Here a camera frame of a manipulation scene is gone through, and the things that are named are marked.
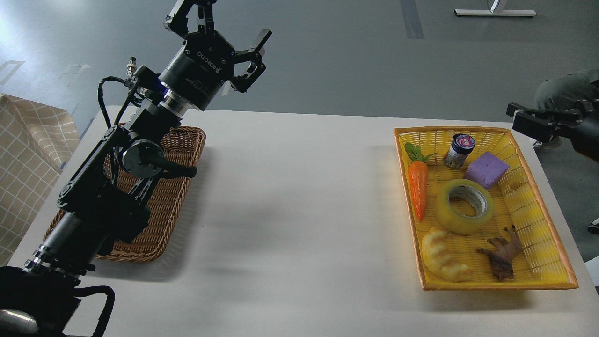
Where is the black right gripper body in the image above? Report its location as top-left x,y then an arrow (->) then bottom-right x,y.
506,102 -> 581,143

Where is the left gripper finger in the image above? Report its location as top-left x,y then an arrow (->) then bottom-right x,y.
163,0 -> 216,40
229,29 -> 272,93

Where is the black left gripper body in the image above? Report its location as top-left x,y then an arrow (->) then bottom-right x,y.
159,31 -> 234,110

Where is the yellow tape roll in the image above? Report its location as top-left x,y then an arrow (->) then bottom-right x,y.
433,179 -> 496,235

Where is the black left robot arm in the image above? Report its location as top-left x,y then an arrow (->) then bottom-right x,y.
1,0 -> 272,337

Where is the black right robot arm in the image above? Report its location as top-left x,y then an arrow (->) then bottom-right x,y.
506,100 -> 599,162

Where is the brown wicker basket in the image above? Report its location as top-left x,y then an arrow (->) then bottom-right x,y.
35,125 -> 206,266

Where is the purple foam block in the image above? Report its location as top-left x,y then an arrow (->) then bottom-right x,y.
463,152 -> 510,190

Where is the small dark jar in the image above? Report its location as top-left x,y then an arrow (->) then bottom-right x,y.
444,133 -> 475,170

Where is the orange toy carrot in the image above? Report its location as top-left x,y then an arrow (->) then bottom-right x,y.
404,142 -> 437,221

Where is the yellow plastic basket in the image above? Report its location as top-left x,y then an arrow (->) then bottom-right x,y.
394,126 -> 578,291

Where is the brown toy animal figure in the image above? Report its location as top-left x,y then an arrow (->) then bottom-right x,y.
476,226 -> 524,282

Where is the white stand base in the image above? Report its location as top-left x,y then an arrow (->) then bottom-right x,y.
454,0 -> 537,18

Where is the toy croissant bread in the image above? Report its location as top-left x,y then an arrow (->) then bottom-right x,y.
421,227 -> 474,282

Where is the beige checked cloth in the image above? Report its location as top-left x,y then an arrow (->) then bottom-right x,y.
0,94 -> 80,266

